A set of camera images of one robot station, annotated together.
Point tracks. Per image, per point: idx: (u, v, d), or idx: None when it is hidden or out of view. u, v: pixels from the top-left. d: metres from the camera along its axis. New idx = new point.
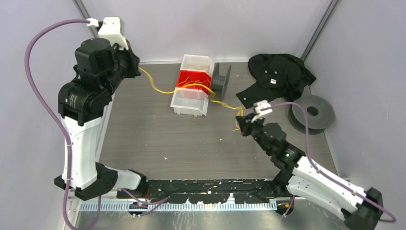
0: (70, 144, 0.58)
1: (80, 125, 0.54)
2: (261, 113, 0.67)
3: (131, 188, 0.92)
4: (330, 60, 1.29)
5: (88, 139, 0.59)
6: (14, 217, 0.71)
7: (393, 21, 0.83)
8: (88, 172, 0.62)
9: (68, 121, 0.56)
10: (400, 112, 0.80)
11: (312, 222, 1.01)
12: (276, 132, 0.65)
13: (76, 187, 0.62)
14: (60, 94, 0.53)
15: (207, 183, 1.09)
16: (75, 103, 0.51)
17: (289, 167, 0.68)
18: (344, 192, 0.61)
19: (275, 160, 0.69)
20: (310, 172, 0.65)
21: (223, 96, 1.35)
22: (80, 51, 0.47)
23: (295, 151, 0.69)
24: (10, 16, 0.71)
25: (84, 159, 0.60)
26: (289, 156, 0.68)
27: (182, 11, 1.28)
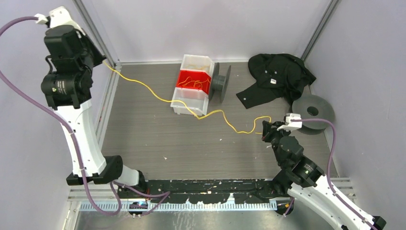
0: (73, 132, 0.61)
1: (77, 109, 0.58)
2: (291, 123, 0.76)
3: (133, 184, 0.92)
4: (330, 60, 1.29)
5: (87, 123, 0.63)
6: (14, 218, 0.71)
7: (394, 22, 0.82)
8: (97, 156, 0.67)
9: (62, 110, 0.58)
10: (400, 113, 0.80)
11: (312, 222, 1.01)
12: (294, 147, 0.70)
13: (94, 174, 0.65)
14: (46, 87, 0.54)
15: (207, 183, 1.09)
16: (67, 88, 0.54)
17: (306, 182, 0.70)
18: (355, 218, 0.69)
19: (291, 174, 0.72)
20: (327, 193, 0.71)
21: (223, 96, 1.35)
22: (50, 38, 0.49)
23: (313, 167, 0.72)
24: (9, 17, 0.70)
25: (91, 144, 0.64)
26: (307, 172, 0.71)
27: (181, 11, 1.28)
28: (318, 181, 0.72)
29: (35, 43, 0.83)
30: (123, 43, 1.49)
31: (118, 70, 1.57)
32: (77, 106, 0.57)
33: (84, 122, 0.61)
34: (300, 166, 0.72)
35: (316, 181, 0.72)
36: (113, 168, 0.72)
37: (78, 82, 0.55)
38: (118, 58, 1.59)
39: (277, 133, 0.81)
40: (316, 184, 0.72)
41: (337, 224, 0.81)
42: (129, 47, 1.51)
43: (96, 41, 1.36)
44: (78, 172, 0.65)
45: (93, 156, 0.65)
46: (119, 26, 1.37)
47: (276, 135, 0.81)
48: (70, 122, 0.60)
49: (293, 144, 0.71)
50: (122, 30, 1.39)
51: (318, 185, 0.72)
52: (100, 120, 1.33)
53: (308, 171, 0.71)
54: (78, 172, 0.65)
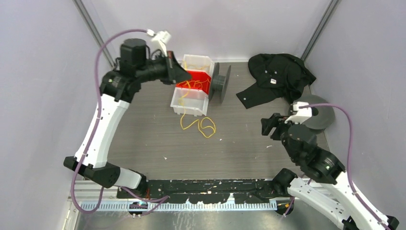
0: (99, 119, 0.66)
1: (116, 101, 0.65)
2: (299, 111, 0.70)
3: (131, 187, 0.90)
4: (330, 60, 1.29)
5: (115, 120, 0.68)
6: (12, 218, 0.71)
7: (394, 22, 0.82)
8: (103, 152, 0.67)
9: (105, 97, 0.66)
10: (400, 113, 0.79)
11: (312, 222, 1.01)
12: (304, 135, 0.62)
13: (88, 164, 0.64)
14: (106, 77, 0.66)
15: (207, 183, 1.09)
16: (117, 85, 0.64)
17: (324, 178, 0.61)
18: (371, 220, 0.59)
19: (307, 169, 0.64)
20: (346, 192, 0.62)
21: (223, 96, 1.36)
22: (124, 46, 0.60)
23: (334, 161, 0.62)
24: (10, 17, 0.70)
25: (106, 137, 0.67)
26: (327, 168, 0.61)
27: (182, 11, 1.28)
28: (338, 179, 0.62)
29: (37, 43, 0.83)
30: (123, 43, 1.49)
31: None
32: (118, 98, 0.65)
33: (113, 116, 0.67)
34: (318, 160, 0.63)
35: (336, 178, 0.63)
36: (106, 173, 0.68)
37: (127, 85, 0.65)
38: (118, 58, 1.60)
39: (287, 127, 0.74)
40: (335, 181, 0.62)
41: (338, 219, 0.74)
42: None
43: (96, 41, 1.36)
44: (79, 156, 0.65)
45: (100, 148, 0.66)
46: (119, 27, 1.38)
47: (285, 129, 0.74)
48: (104, 109, 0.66)
49: (305, 133, 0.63)
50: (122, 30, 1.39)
51: (338, 182, 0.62)
52: None
53: (328, 166, 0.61)
54: (78, 156, 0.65)
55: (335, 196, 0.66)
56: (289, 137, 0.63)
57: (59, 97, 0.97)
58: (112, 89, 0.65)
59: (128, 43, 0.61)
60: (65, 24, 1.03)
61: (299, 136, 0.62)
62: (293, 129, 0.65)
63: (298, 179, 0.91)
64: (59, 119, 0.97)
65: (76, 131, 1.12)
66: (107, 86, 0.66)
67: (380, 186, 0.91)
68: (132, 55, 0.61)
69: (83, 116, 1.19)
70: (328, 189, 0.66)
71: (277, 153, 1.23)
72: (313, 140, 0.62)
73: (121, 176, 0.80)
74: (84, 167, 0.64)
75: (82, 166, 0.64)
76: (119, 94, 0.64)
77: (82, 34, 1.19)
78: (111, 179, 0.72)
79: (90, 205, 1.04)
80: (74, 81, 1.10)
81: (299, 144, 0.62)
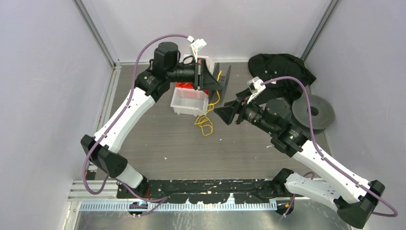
0: (127, 106, 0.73)
1: (146, 96, 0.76)
2: (261, 88, 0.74)
3: (132, 186, 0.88)
4: (330, 60, 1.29)
5: (139, 112, 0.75)
6: (13, 218, 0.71)
7: (394, 22, 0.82)
8: (119, 140, 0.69)
9: (137, 91, 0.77)
10: (400, 113, 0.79)
11: (312, 222, 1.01)
12: (279, 110, 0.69)
13: (105, 144, 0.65)
14: (140, 75, 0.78)
15: (207, 183, 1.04)
16: (150, 83, 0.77)
17: (291, 149, 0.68)
18: (347, 183, 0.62)
19: (276, 142, 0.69)
20: (314, 158, 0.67)
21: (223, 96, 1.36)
22: (159, 51, 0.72)
23: (299, 133, 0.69)
24: (9, 17, 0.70)
25: (126, 125, 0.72)
26: (292, 138, 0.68)
27: (182, 11, 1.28)
28: (304, 146, 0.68)
29: (37, 43, 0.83)
30: (123, 43, 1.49)
31: (118, 70, 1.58)
32: (148, 93, 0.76)
33: (140, 107, 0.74)
34: (286, 133, 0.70)
35: (301, 146, 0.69)
36: (116, 161, 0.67)
37: (158, 85, 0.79)
38: (118, 58, 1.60)
39: (252, 108, 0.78)
40: (301, 149, 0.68)
41: (330, 199, 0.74)
42: (129, 47, 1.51)
43: (96, 41, 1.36)
44: (98, 136, 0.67)
45: (119, 134, 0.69)
46: (119, 26, 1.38)
47: (251, 109, 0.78)
48: (133, 100, 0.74)
49: (280, 109, 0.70)
50: (122, 30, 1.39)
51: (304, 150, 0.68)
52: (100, 120, 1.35)
53: (292, 136, 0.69)
54: (97, 136, 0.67)
55: (310, 167, 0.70)
56: (268, 111, 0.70)
57: (59, 97, 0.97)
58: (145, 86, 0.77)
59: (163, 49, 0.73)
60: (65, 24, 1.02)
61: (276, 111, 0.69)
62: (270, 105, 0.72)
63: (293, 174, 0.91)
64: (59, 119, 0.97)
65: (76, 131, 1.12)
66: (140, 82, 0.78)
67: None
68: (165, 59, 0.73)
69: (83, 116, 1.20)
70: (301, 161, 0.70)
71: (277, 153, 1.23)
72: (287, 114, 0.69)
73: (124, 172, 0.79)
74: (100, 147, 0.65)
75: (98, 145, 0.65)
76: (150, 90, 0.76)
77: (82, 33, 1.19)
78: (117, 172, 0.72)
79: (90, 205, 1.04)
80: (74, 81, 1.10)
81: (275, 118, 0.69)
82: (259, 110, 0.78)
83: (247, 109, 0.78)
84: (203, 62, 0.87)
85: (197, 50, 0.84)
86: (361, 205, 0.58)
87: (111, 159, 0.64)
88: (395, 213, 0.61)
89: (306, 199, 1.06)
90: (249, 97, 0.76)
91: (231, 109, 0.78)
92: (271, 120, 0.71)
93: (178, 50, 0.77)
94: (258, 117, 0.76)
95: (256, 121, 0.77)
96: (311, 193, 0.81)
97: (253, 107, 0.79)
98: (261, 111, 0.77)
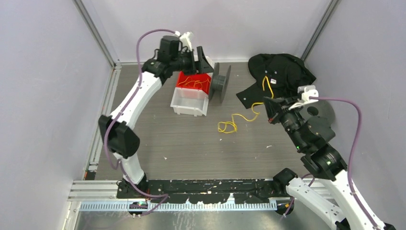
0: (139, 87, 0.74)
1: (155, 77, 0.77)
2: (308, 101, 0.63)
3: (135, 181, 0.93)
4: (331, 60, 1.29)
5: (149, 94, 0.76)
6: (12, 217, 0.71)
7: (394, 21, 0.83)
8: (134, 119, 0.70)
9: (145, 75, 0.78)
10: (401, 112, 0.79)
11: (312, 222, 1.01)
12: (323, 131, 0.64)
13: (123, 120, 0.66)
14: (147, 63, 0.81)
15: (207, 183, 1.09)
16: (157, 67, 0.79)
17: (323, 173, 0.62)
18: (366, 223, 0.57)
19: (307, 161, 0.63)
20: (344, 190, 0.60)
21: (223, 96, 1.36)
22: (164, 39, 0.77)
23: (336, 158, 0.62)
24: (8, 17, 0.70)
25: (139, 105, 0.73)
26: (329, 163, 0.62)
27: (182, 11, 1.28)
28: (337, 177, 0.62)
29: (37, 43, 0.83)
30: (123, 43, 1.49)
31: (118, 70, 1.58)
32: (156, 75, 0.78)
33: (150, 88, 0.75)
34: (321, 155, 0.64)
35: (335, 175, 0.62)
36: (132, 138, 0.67)
37: (165, 69, 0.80)
38: (118, 58, 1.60)
39: (292, 114, 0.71)
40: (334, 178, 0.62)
41: (331, 219, 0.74)
42: (129, 48, 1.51)
43: (96, 41, 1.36)
44: (115, 114, 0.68)
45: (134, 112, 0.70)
46: (119, 27, 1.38)
47: (290, 116, 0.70)
48: (143, 82, 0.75)
49: (323, 130, 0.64)
50: (123, 30, 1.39)
51: (337, 179, 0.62)
52: (100, 120, 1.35)
53: (329, 161, 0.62)
54: (114, 115, 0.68)
55: (334, 196, 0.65)
56: (309, 129, 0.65)
57: (59, 97, 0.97)
58: (152, 70, 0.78)
59: (167, 38, 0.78)
60: (65, 23, 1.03)
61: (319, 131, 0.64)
62: (313, 122, 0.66)
63: (295, 179, 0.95)
64: (59, 119, 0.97)
65: (76, 131, 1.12)
66: (147, 68, 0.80)
67: (380, 186, 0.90)
68: (171, 45, 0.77)
69: (83, 116, 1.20)
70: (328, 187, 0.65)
71: (277, 153, 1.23)
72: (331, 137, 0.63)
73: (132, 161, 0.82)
74: (118, 123, 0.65)
75: (116, 122, 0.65)
76: (157, 74, 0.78)
77: (82, 33, 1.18)
78: (130, 154, 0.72)
79: (90, 205, 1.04)
80: (74, 80, 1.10)
81: (315, 138, 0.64)
82: (299, 120, 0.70)
83: (287, 114, 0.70)
84: (198, 49, 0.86)
85: (188, 40, 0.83)
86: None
87: (129, 133, 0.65)
88: None
89: None
90: (293, 104, 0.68)
91: (277, 105, 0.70)
92: (309, 137, 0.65)
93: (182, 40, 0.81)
94: (293, 127, 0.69)
95: (288, 130, 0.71)
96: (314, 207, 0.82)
97: (294, 115, 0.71)
98: (299, 123, 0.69)
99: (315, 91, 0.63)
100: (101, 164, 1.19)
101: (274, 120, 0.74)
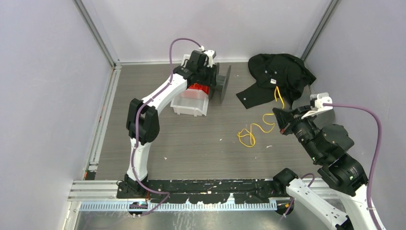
0: (169, 83, 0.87)
1: (184, 79, 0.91)
2: (322, 109, 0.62)
3: (140, 176, 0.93)
4: (331, 60, 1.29)
5: (176, 91, 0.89)
6: (12, 217, 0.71)
7: (394, 22, 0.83)
8: (160, 108, 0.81)
9: (175, 77, 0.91)
10: (401, 112, 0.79)
11: (312, 222, 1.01)
12: (341, 140, 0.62)
13: (152, 105, 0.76)
14: (177, 68, 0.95)
15: (207, 183, 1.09)
16: (186, 72, 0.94)
17: (344, 187, 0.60)
18: None
19: (325, 173, 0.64)
20: (361, 205, 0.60)
21: (223, 97, 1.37)
22: (197, 51, 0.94)
23: (358, 171, 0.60)
24: (9, 17, 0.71)
25: (167, 97, 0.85)
26: (351, 178, 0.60)
27: (182, 11, 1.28)
28: (357, 191, 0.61)
29: (38, 43, 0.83)
30: (123, 43, 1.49)
31: (118, 70, 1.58)
32: (185, 78, 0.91)
33: (178, 86, 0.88)
34: (342, 166, 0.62)
35: (355, 190, 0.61)
36: (156, 124, 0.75)
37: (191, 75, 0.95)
38: (118, 58, 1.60)
39: (306, 124, 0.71)
40: (354, 193, 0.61)
41: (332, 222, 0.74)
42: (129, 48, 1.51)
43: (96, 41, 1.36)
44: (146, 99, 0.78)
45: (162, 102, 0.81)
46: (119, 27, 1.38)
47: (303, 125, 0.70)
48: (174, 80, 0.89)
49: (339, 139, 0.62)
50: (123, 30, 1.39)
51: (356, 195, 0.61)
52: (100, 120, 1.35)
53: (352, 176, 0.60)
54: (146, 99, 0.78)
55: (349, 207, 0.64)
56: (324, 137, 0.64)
57: (59, 97, 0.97)
58: (182, 74, 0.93)
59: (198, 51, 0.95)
60: (65, 24, 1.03)
61: (335, 140, 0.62)
62: (328, 131, 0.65)
63: (295, 179, 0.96)
64: (59, 118, 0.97)
65: (76, 131, 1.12)
66: (178, 72, 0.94)
67: (380, 186, 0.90)
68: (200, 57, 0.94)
69: (83, 116, 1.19)
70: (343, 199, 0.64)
71: (277, 153, 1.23)
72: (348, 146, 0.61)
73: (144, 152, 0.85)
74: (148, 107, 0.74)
75: (146, 106, 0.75)
76: (186, 77, 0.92)
77: (82, 33, 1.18)
78: (148, 141, 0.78)
79: (90, 205, 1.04)
80: (74, 80, 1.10)
81: (332, 147, 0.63)
82: (314, 130, 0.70)
83: (300, 123, 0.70)
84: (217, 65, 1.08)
85: (211, 56, 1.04)
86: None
87: (155, 118, 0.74)
88: None
89: None
90: (307, 113, 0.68)
91: (289, 115, 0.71)
92: (324, 147, 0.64)
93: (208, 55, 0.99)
94: (308, 137, 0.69)
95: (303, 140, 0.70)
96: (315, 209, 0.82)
97: (308, 124, 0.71)
98: (314, 132, 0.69)
99: (329, 98, 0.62)
100: (101, 164, 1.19)
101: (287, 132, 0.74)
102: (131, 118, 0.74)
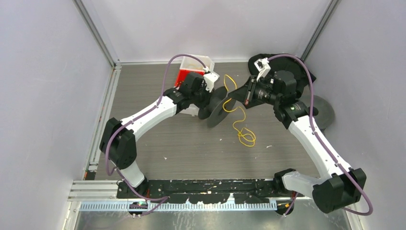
0: (156, 106, 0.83)
1: (174, 103, 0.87)
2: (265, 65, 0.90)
3: (134, 184, 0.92)
4: (331, 59, 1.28)
5: (162, 115, 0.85)
6: (13, 217, 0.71)
7: (394, 22, 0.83)
8: (141, 131, 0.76)
9: (165, 98, 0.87)
10: (400, 112, 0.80)
11: (312, 222, 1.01)
12: (285, 78, 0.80)
13: (131, 129, 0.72)
14: (169, 90, 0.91)
15: (207, 183, 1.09)
16: (178, 96, 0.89)
17: (288, 119, 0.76)
18: (327, 160, 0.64)
19: (277, 110, 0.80)
20: (306, 130, 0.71)
21: (219, 120, 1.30)
22: (193, 76, 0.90)
23: (300, 107, 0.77)
24: (9, 18, 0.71)
25: (151, 122, 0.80)
26: (293, 109, 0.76)
27: (182, 11, 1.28)
28: (299, 119, 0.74)
29: (38, 43, 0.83)
30: (123, 43, 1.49)
31: (118, 70, 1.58)
32: (175, 102, 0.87)
33: (166, 110, 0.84)
34: (288, 105, 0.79)
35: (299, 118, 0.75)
36: (131, 149, 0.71)
37: (183, 100, 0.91)
38: (118, 58, 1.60)
39: (262, 83, 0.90)
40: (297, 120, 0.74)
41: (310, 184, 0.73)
42: (129, 48, 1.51)
43: (96, 41, 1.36)
44: (125, 121, 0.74)
45: (143, 125, 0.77)
46: (119, 27, 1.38)
47: (260, 86, 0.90)
48: (162, 103, 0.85)
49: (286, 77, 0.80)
50: (123, 30, 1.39)
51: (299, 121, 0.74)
52: (99, 120, 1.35)
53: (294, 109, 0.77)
54: (124, 121, 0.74)
55: (302, 142, 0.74)
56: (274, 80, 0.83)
57: (59, 97, 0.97)
58: (173, 97, 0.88)
59: (196, 75, 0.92)
60: (65, 24, 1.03)
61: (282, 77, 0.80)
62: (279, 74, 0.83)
63: (292, 171, 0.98)
64: (59, 119, 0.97)
65: (76, 131, 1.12)
66: (169, 94, 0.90)
67: (380, 186, 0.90)
68: (195, 82, 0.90)
69: (83, 116, 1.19)
70: (295, 134, 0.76)
71: (278, 153, 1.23)
72: (292, 84, 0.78)
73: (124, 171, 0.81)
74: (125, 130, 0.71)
75: (124, 128, 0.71)
76: (176, 101, 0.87)
77: (82, 33, 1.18)
78: (124, 165, 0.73)
79: (90, 205, 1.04)
80: (74, 80, 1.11)
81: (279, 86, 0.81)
82: (268, 86, 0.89)
83: (257, 85, 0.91)
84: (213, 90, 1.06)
85: (212, 81, 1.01)
86: (331, 181, 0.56)
87: (133, 143, 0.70)
88: (369, 211, 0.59)
89: (306, 199, 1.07)
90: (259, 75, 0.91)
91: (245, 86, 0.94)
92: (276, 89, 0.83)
93: (204, 79, 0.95)
94: (265, 92, 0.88)
95: (265, 98, 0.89)
96: (298, 182, 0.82)
97: (263, 85, 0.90)
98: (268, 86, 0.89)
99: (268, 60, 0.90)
100: (101, 164, 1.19)
101: (249, 99, 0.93)
102: (106, 138, 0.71)
